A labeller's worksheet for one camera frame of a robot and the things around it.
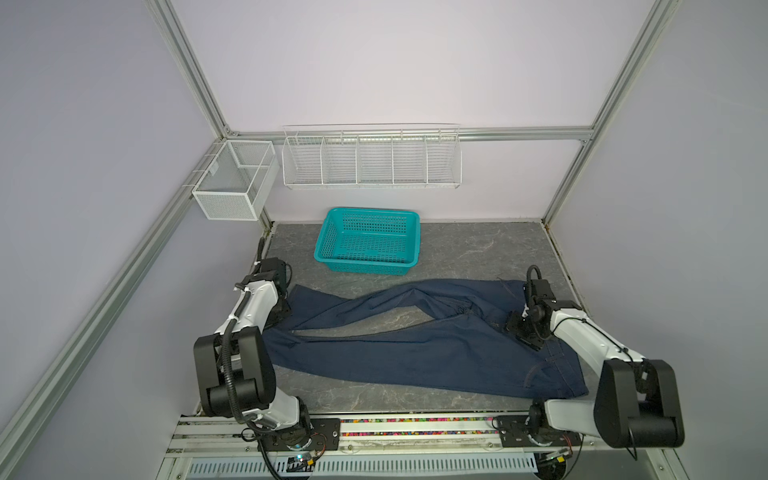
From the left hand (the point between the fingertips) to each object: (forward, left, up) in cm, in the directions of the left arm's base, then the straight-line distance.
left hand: (271, 324), depth 85 cm
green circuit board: (-33, -10, -10) cm, 35 cm away
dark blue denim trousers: (-9, -57, -7) cm, 58 cm away
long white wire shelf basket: (+47, -32, +22) cm, 61 cm away
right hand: (-6, -72, -6) cm, 72 cm away
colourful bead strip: (-28, -40, -9) cm, 49 cm away
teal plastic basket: (+37, -28, -8) cm, 47 cm away
